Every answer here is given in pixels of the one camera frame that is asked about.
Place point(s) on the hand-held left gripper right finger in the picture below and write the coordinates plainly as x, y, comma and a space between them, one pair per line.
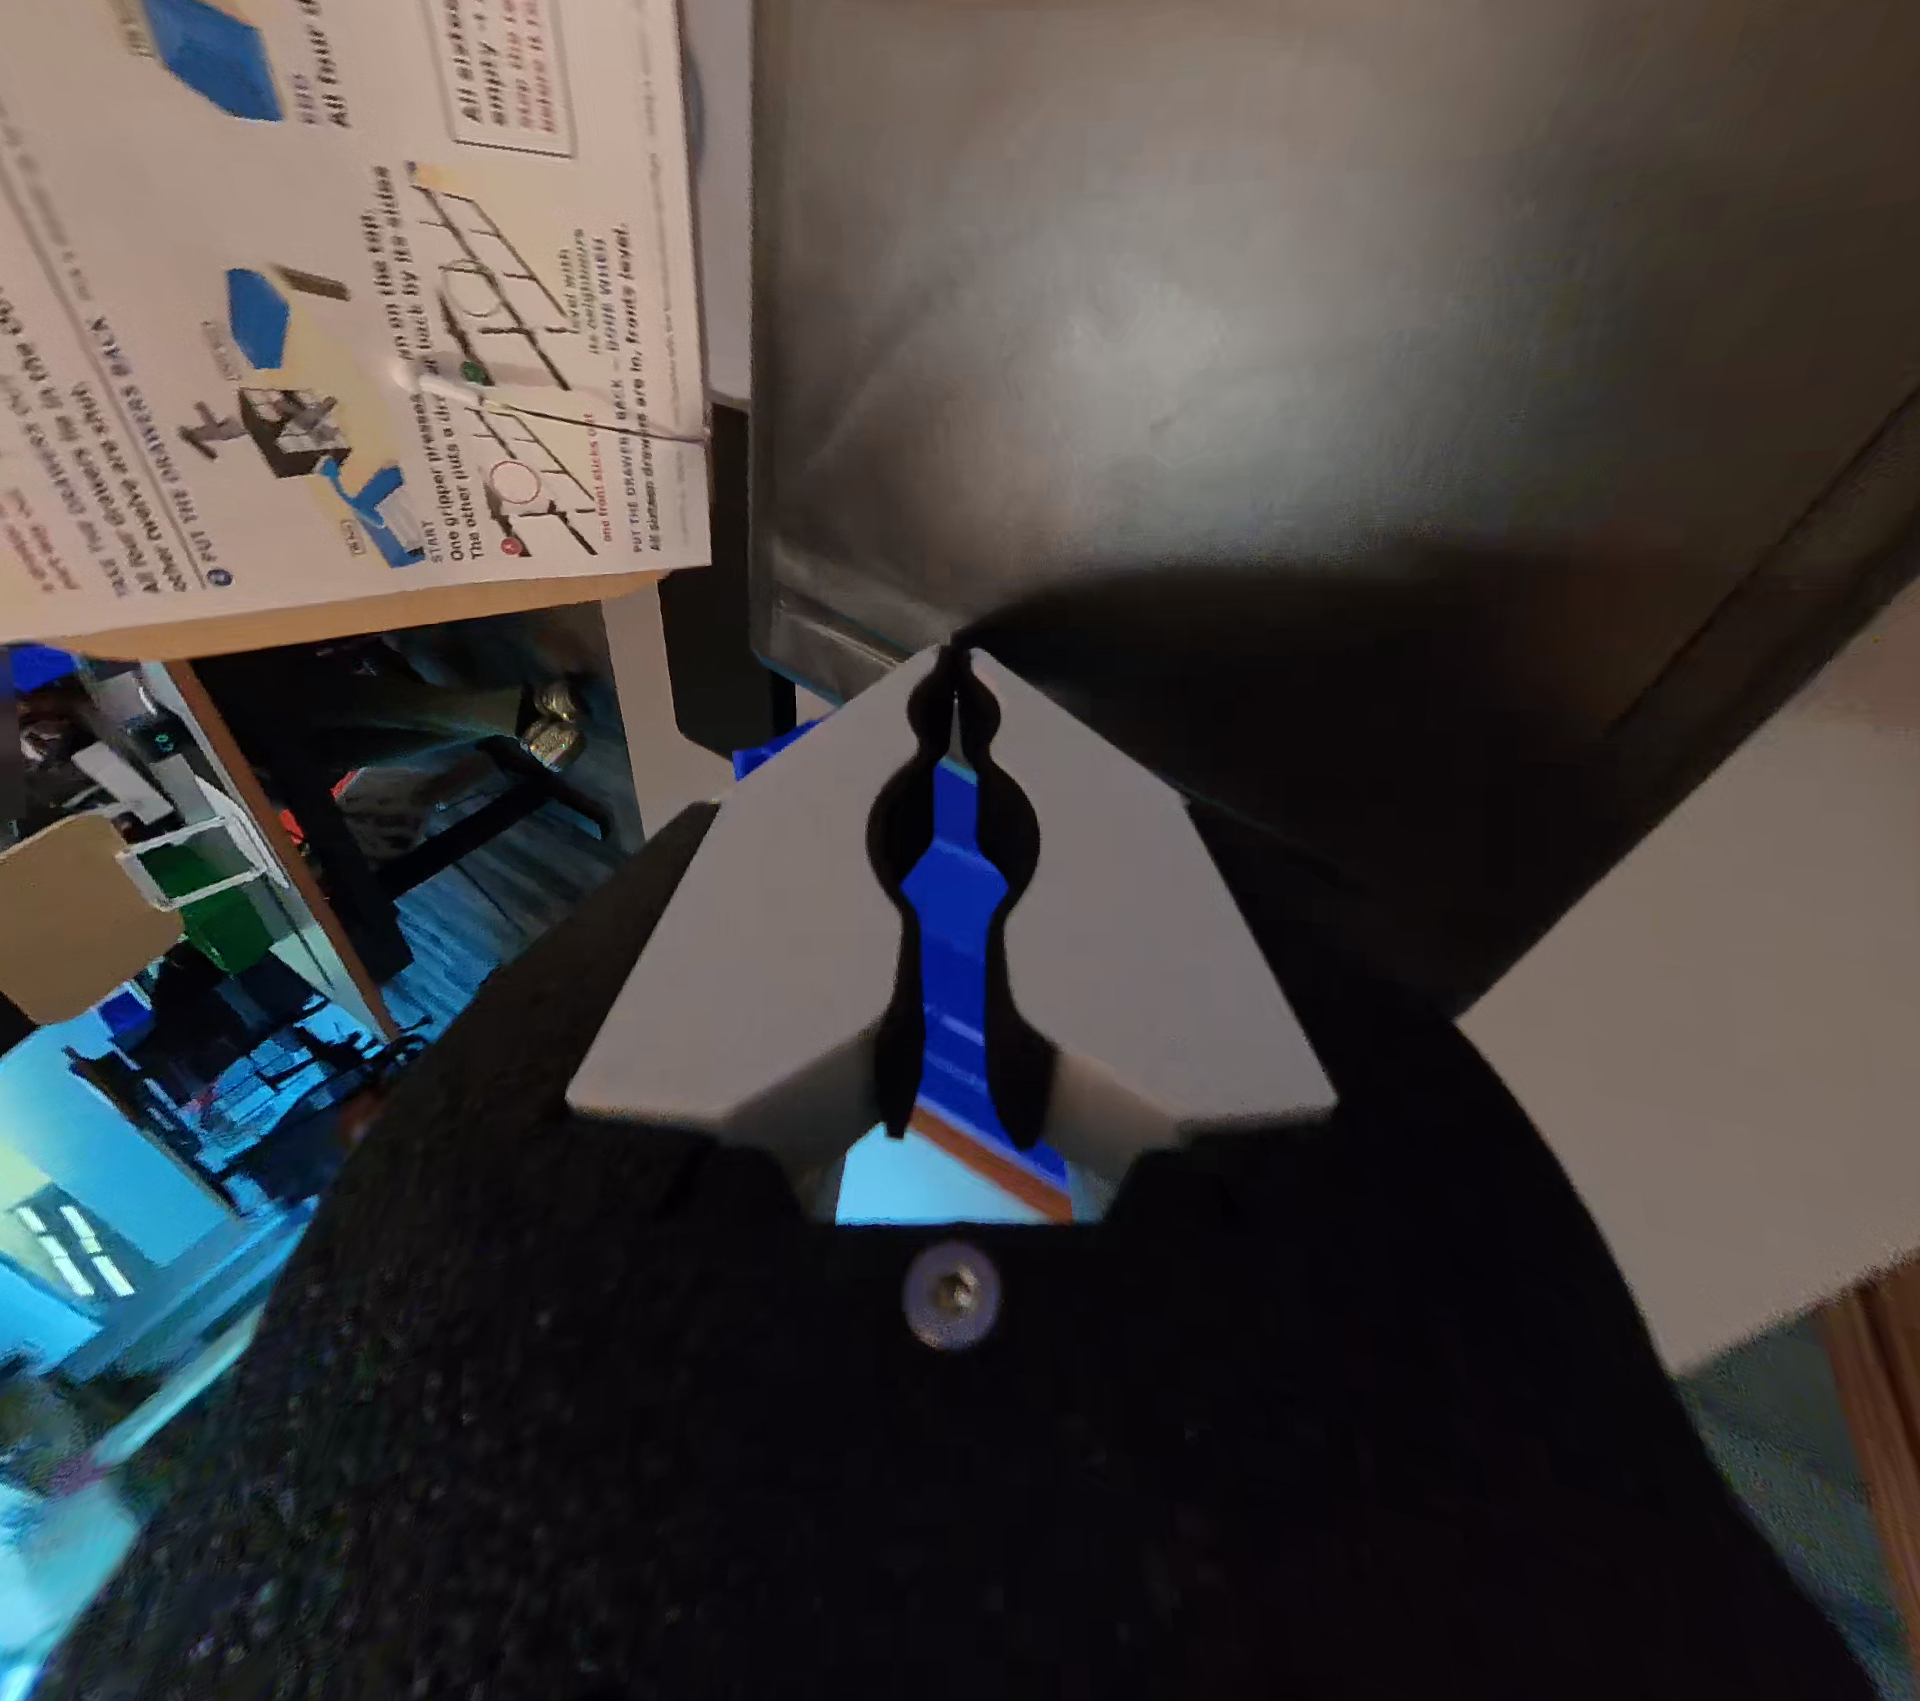
1155, 951

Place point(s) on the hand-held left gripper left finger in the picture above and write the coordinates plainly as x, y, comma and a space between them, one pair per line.
751, 951

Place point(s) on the blue plastic bin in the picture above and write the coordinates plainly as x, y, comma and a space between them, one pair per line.
961, 982

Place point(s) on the black drawer cabinet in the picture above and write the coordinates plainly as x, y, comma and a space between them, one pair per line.
1274, 231

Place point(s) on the green box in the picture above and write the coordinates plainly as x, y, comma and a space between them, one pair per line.
225, 933

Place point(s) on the brown cardboard piece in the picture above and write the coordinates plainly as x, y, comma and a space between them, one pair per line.
74, 921

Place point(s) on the printed instruction sheet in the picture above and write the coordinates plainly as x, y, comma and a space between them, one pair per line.
375, 7

